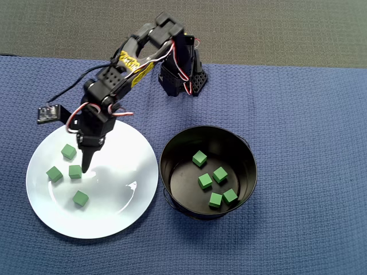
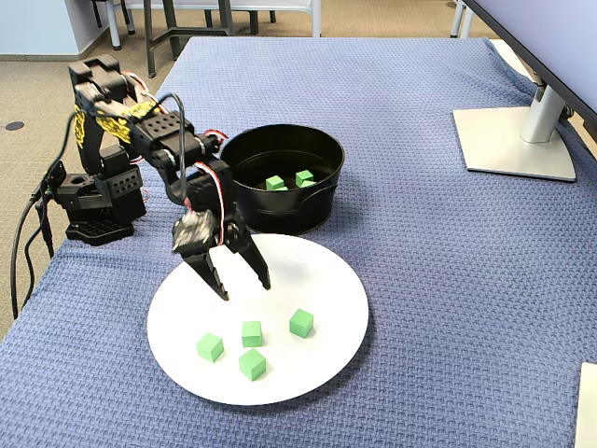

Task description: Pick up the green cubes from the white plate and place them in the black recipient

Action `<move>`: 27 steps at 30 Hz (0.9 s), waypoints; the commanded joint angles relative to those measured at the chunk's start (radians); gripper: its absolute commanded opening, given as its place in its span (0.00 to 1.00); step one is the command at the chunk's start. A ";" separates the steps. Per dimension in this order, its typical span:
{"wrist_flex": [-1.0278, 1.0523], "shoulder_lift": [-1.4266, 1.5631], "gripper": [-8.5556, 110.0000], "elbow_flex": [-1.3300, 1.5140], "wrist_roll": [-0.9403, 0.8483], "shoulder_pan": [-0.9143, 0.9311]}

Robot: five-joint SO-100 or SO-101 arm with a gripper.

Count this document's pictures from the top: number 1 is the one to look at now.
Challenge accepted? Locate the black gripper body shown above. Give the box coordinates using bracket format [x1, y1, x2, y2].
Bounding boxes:
[76, 110, 115, 150]

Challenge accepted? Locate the red white gripper servo wire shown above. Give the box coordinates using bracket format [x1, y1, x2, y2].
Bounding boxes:
[65, 101, 134, 134]

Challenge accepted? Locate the black metal bucket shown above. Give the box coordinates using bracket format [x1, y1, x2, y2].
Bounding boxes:
[159, 125, 258, 221]

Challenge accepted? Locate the red white arm servo wire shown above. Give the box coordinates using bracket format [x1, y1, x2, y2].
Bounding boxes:
[126, 37, 201, 95]

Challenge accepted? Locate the green cube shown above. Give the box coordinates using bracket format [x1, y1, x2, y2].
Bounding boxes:
[72, 190, 89, 207]
[45, 166, 64, 183]
[212, 166, 229, 184]
[61, 143, 77, 160]
[68, 164, 83, 180]
[197, 172, 213, 190]
[192, 150, 208, 167]
[222, 188, 239, 205]
[208, 192, 224, 209]

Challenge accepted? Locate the small camera circuit board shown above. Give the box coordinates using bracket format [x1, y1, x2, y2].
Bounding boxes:
[37, 104, 72, 124]

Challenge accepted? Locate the thin black camera cable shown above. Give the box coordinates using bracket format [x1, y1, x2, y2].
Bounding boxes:
[46, 42, 135, 103]

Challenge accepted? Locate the white round plate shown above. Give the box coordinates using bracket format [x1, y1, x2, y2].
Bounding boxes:
[25, 117, 159, 240]

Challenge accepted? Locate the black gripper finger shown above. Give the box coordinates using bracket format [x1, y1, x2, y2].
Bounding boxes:
[79, 148, 100, 174]

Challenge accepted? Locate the blue woven tablecloth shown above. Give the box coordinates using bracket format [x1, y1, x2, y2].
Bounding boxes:
[0, 54, 367, 275]

